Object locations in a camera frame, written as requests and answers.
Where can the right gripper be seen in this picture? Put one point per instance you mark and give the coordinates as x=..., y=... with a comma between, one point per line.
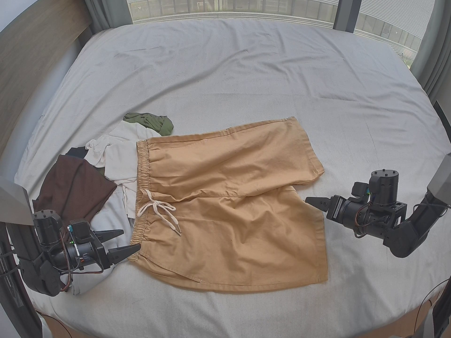
x=347, y=210

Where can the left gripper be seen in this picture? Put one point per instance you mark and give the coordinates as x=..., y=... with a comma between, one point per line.
x=91, y=255

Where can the tan shorts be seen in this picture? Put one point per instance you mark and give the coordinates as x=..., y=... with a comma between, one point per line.
x=229, y=188

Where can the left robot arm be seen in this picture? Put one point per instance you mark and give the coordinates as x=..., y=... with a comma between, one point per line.
x=45, y=227

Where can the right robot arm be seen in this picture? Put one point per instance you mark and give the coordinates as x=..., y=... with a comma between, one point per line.
x=405, y=234

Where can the pale grey garment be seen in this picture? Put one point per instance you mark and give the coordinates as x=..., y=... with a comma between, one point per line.
x=112, y=213

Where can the dark brown garment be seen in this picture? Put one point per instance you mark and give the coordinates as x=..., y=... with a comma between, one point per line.
x=77, y=185

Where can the cream garment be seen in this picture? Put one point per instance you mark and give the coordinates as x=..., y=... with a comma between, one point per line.
x=119, y=157

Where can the black garment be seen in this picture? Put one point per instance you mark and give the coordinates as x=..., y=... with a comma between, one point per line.
x=77, y=152

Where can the olive green garment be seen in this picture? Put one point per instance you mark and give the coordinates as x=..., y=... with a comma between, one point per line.
x=148, y=120

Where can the bed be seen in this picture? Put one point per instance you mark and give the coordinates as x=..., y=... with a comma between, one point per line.
x=264, y=83

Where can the grey-green curtain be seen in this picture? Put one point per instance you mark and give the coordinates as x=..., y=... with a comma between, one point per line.
x=102, y=2
x=435, y=48

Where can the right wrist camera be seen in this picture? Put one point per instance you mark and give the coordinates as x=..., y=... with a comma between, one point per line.
x=359, y=188

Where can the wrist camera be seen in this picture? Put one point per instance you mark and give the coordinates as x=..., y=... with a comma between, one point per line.
x=80, y=231
x=359, y=188

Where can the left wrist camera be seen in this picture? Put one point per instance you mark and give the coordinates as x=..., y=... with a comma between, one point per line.
x=80, y=231

